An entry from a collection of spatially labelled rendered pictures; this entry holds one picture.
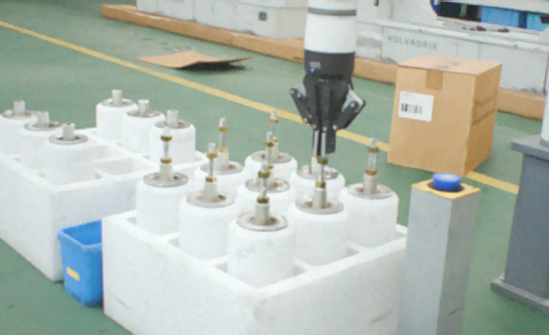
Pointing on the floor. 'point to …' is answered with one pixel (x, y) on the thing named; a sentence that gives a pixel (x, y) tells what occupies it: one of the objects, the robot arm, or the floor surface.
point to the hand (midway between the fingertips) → (323, 143)
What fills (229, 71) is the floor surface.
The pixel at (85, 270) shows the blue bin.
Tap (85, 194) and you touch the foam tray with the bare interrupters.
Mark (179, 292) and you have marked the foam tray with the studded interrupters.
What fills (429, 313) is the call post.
